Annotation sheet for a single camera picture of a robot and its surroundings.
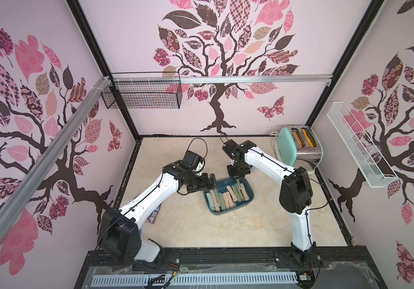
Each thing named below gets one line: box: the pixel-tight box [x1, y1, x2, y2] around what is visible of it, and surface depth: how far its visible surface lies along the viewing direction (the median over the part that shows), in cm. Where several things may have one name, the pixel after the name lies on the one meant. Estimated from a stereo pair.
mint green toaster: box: [276, 125, 324, 170], surface depth 97 cm
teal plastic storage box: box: [203, 177, 255, 215], surface depth 92 cm
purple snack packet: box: [145, 203, 162, 224], surface depth 86 cm
